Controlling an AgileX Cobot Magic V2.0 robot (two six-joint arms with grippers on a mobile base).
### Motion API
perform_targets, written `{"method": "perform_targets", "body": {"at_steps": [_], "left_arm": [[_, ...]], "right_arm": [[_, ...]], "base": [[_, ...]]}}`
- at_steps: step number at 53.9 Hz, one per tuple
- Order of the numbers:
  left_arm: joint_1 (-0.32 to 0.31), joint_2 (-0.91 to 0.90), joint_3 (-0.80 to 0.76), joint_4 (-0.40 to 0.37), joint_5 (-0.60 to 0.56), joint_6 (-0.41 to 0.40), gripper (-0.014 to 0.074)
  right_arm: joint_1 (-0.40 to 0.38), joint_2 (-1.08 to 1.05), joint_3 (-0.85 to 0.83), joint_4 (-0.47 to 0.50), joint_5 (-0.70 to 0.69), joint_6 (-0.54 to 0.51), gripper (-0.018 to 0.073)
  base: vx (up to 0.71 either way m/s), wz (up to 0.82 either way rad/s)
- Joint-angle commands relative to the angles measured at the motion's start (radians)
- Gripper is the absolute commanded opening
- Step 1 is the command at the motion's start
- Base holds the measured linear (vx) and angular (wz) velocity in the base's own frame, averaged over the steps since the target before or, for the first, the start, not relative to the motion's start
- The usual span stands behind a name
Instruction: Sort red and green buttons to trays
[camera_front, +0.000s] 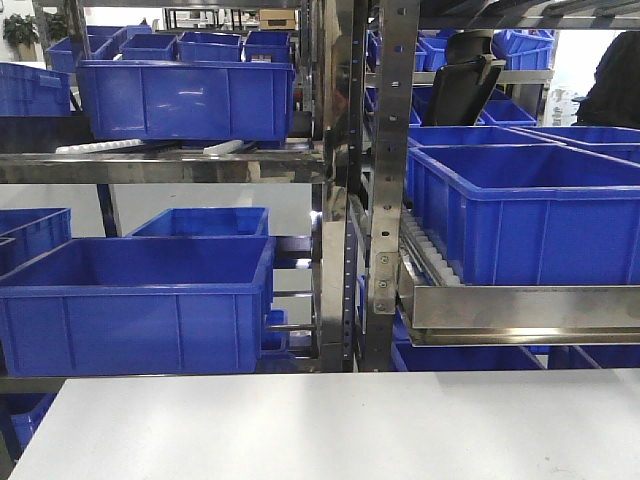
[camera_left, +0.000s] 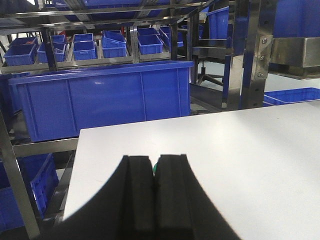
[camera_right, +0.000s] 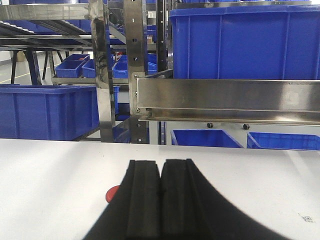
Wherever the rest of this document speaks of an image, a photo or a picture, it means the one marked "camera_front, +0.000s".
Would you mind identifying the large blue bin right shelf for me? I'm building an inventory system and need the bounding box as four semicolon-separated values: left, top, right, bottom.
409;145;639;286

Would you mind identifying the blue bin behind right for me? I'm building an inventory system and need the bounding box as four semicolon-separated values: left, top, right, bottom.
408;126;551;148

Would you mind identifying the blue bin under right shelf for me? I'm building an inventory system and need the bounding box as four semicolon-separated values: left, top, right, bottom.
391;316;544;372

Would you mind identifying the stainless steel shelving rack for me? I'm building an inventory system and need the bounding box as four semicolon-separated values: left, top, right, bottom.
1;1;639;393

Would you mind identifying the potted green plant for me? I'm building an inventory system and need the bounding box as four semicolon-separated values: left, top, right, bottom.
3;14;39;62

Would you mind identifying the person in dark clothing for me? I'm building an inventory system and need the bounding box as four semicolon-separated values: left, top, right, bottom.
576;31;639;129

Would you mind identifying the large blue bin lower left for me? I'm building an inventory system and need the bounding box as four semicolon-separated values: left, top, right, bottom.
1;236;275;377

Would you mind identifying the blue bin behind lower left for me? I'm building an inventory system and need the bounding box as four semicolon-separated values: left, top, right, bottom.
128;207;269;237

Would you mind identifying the blue bin far left lower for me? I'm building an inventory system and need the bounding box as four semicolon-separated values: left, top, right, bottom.
1;208;72;275

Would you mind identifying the blue bin upper left shelf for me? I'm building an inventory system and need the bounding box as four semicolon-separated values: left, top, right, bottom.
76;60;296;142

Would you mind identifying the white roller track strip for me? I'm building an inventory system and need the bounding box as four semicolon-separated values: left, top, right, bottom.
55;139;144;155

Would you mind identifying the blue bin far left upper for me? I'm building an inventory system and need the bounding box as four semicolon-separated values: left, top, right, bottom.
1;62;71;117

